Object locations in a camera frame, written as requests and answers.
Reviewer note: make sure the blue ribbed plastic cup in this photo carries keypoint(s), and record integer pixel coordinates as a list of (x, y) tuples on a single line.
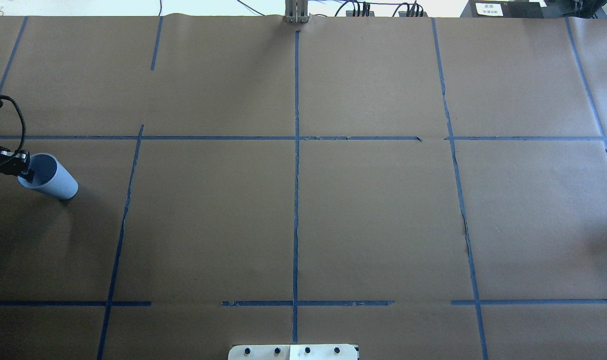
[(49, 177)]

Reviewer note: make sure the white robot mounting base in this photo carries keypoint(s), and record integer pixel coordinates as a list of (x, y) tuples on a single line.
[(330, 351)]

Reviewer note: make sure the black box with label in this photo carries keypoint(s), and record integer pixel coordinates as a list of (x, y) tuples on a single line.
[(509, 9)]

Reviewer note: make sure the aluminium frame post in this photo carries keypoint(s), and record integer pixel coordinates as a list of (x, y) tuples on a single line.
[(296, 12)]

